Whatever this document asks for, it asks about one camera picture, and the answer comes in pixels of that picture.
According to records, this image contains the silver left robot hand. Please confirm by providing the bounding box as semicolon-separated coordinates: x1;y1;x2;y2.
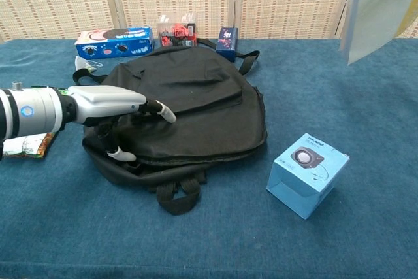
63;85;177;162

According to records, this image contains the black fabric backpack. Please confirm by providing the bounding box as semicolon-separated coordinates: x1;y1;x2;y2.
72;39;268;216

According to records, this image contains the cream notebook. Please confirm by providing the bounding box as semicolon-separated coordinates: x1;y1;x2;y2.
338;0;418;66

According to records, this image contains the blue cookie box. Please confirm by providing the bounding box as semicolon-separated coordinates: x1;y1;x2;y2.
74;26;155;60

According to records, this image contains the clear box with red parts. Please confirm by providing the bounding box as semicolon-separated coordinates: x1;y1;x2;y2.
156;12;199;48

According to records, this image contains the blue tablecloth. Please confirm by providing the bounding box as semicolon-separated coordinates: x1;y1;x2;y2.
0;37;418;279

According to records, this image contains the dark blue slim box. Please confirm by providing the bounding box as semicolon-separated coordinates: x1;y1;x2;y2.
216;26;238;63

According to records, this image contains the light blue speaker box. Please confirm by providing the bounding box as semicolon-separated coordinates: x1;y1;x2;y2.
266;133;351;220

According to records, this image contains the small clear packet with string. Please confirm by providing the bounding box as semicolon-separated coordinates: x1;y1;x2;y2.
74;56;103;74

